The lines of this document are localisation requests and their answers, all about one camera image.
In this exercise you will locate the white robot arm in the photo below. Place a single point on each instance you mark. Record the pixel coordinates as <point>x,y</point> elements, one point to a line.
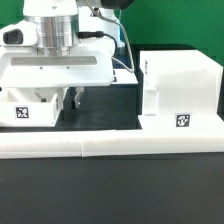
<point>47,50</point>

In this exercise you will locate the white front drawer box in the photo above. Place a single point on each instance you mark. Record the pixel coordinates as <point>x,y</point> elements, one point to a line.
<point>19,107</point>

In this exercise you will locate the white L-shaped fence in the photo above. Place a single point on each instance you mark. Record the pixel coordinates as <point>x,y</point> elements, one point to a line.
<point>204,134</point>

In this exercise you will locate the white marker sheet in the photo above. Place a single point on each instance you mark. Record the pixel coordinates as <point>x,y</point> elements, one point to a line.
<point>122,77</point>

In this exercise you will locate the white drawer cabinet housing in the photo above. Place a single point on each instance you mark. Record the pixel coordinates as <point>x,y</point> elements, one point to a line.
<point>180,89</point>

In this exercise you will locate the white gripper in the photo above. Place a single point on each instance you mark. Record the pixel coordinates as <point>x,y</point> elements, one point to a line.
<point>23,68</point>

